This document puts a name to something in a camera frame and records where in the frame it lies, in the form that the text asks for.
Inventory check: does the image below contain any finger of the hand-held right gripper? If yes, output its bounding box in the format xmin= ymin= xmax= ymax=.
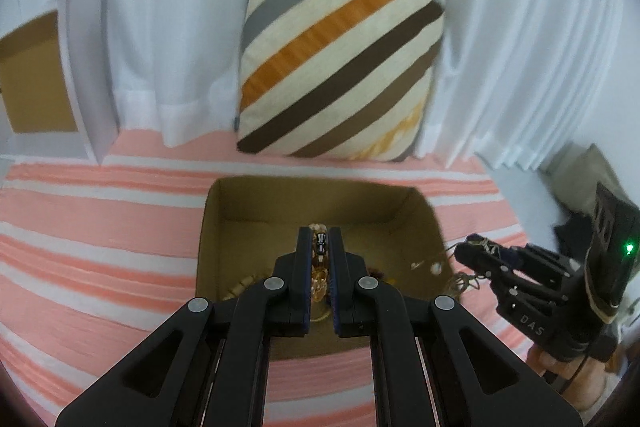
xmin=454 ymin=241 xmax=521 ymax=295
xmin=502 ymin=244 xmax=576 ymax=279

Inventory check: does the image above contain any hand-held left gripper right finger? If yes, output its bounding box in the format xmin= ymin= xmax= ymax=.
xmin=327 ymin=227 xmax=583 ymax=427

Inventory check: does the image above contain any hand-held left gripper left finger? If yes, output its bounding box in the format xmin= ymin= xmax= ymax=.
xmin=55 ymin=226 xmax=315 ymax=427

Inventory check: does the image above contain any gold chain necklace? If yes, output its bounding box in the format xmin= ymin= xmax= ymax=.
xmin=412 ymin=234 xmax=503 ymax=295

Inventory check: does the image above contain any gold bead bracelet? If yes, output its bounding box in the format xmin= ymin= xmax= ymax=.
xmin=225 ymin=276 xmax=263 ymax=300

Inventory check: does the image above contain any amber bead bracelet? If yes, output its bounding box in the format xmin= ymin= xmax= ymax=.
xmin=307 ymin=222 xmax=333 ymax=323

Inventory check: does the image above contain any printed cardboard box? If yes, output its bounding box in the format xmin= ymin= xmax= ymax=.
xmin=194 ymin=176 xmax=448 ymax=360

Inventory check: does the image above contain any person's right forearm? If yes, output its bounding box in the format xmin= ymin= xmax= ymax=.
xmin=565 ymin=354 xmax=618 ymax=413

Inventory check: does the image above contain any person's right hand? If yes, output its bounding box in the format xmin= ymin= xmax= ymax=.
xmin=529 ymin=347 xmax=571 ymax=380

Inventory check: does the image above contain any dark clothing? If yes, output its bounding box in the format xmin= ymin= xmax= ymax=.
xmin=552 ymin=212 xmax=596 ymax=253

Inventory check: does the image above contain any grey cushion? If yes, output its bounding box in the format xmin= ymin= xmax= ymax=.
xmin=540 ymin=142 xmax=631 ymax=218

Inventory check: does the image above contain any pink white striped blanket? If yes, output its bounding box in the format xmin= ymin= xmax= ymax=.
xmin=0 ymin=129 xmax=551 ymax=427

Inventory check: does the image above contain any striped pillow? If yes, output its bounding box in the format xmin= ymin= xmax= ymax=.
xmin=235 ymin=0 xmax=447 ymax=162

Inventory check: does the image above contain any white curtain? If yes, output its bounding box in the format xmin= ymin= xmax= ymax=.
xmin=0 ymin=0 xmax=640 ymax=172

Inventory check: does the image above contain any white cabinet with brown panel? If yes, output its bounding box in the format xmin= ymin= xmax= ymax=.
xmin=0 ymin=0 xmax=121 ymax=165

